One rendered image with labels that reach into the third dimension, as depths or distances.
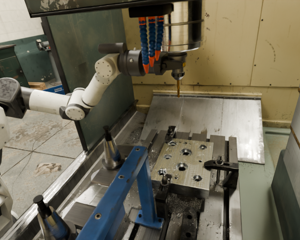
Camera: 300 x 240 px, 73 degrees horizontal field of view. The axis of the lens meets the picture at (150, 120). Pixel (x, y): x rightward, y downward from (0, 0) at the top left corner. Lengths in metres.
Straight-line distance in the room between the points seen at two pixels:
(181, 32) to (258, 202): 0.99
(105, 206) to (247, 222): 0.86
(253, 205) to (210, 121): 0.68
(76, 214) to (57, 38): 0.88
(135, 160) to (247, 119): 1.26
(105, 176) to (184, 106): 1.30
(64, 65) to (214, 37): 1.06
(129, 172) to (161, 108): 1.30
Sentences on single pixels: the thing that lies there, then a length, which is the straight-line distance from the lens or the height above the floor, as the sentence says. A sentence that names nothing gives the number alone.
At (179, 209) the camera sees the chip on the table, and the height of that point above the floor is 0.90.
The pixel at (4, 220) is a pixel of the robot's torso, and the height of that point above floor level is 0.69.
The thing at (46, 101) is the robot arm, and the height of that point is 1.28.
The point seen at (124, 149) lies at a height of 1.22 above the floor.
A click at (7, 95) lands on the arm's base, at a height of 1.34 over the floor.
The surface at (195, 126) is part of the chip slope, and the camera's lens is 1.62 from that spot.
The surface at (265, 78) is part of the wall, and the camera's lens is 1.77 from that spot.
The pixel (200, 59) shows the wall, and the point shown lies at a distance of 1.71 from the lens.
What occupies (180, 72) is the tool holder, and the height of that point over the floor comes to 1.39.
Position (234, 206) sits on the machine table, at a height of 0.90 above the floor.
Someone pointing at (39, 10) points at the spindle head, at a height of 1.59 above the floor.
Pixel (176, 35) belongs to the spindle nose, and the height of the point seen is 1.50.
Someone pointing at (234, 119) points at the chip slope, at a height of 0.77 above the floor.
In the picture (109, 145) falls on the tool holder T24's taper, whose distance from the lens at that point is 0.53.
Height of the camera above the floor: 1.58
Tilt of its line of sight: 29 degrees down
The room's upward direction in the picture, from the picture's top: 6 degrees counter-clockwise
